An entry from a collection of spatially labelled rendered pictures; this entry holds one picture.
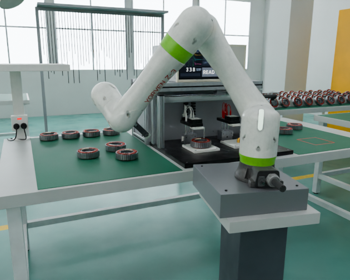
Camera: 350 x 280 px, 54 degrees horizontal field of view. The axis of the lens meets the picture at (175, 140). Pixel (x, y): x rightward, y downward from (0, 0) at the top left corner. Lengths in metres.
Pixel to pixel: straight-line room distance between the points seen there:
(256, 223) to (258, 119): 0.33
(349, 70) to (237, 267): 4.61
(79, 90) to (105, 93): 6.76
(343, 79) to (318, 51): 3.00
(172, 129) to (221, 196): 1.01
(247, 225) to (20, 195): 0.82
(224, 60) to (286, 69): 4.49
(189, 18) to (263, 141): 0.47
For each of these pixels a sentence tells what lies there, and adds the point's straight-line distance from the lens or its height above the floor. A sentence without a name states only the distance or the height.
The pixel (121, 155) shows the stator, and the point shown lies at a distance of 1.69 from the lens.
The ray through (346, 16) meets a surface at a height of 1.84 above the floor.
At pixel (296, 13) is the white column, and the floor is 1.94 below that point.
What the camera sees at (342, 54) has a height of 1.32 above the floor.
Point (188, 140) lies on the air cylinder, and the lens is 1.94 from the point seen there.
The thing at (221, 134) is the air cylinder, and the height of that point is 0.81.
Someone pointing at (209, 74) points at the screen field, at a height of 1.16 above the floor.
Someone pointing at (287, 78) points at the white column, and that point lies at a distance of 5.81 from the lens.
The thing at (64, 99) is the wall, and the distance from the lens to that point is 8.07.
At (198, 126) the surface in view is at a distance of 1.86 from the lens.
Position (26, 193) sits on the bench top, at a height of 0.75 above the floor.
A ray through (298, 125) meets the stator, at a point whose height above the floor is 0.78.
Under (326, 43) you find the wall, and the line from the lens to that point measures 8.45.
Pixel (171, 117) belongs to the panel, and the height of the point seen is 0.90.
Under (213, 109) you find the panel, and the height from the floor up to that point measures 0.94.
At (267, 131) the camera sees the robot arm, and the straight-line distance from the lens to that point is 1.16.
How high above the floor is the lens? 1.24
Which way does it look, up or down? 13 degrees down
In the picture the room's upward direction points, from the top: straight up
